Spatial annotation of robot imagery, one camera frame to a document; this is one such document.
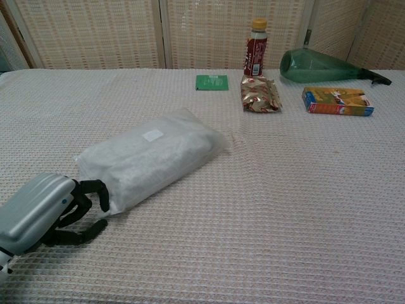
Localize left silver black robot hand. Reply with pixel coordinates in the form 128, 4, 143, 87
0, 172, 111, 257

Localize woven folding screen panel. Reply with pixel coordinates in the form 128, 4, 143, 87
346, 0, 405, 71
5, 0, 166, 70
302, 0, 370, 64
159, 0, 315, 70

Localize yellow capped drink bottle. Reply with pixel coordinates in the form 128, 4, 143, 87
242, 18, 268, 77

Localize translucent plastic bag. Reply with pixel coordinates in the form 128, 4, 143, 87
73, 107, 230, 218

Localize green square sachet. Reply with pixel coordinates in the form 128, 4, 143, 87
195, 74, 229, 92

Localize gold foil snack packet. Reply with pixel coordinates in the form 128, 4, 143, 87
240, 74, 282, 114

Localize white waffle tablecloth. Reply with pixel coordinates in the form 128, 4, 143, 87
0, 67, 405, 304

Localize colourful cardboard box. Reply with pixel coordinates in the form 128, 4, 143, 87
301, 87, 375, 117

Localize green glass vase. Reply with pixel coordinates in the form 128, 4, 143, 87
279, 48, 392, 86

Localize white clothes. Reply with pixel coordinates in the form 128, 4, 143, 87
80, 117, 222, 213

